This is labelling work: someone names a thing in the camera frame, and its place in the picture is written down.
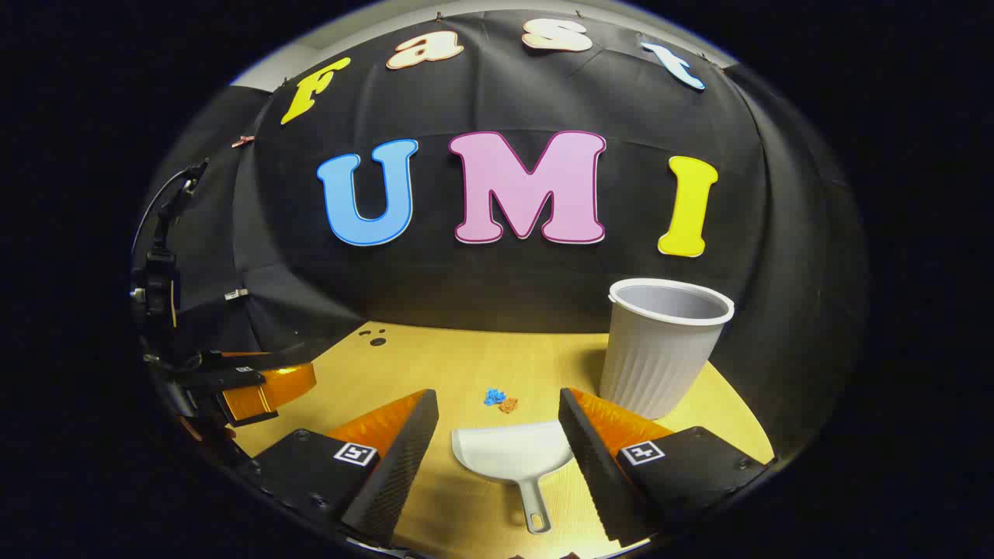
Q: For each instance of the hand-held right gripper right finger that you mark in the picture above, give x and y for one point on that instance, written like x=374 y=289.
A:
x=594 y=458

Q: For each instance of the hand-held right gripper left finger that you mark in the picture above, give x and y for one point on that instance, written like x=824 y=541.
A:
x=404 y=458

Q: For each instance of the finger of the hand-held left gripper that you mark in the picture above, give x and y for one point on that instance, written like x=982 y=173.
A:
x=225 y=379
x=264 y=392

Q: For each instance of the wooden desktop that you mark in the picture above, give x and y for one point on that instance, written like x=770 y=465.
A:
x=466 y=365

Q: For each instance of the white ribbed garbage bin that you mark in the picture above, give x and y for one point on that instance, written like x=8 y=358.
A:
x=660 y=357

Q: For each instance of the blue paper scrap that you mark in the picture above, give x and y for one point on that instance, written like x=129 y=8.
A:
x=494 y=397

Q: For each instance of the orange paper scrap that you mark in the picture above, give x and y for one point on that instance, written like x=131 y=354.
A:
x=509 y=404

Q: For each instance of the copper metal clip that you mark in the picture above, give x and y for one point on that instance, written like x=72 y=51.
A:
x=242 y=141

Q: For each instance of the black backdrop cloth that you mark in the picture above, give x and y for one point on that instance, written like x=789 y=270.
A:
x=481 y=287

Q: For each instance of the silver metal clip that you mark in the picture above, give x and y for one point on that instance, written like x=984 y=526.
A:
x=235 y=294

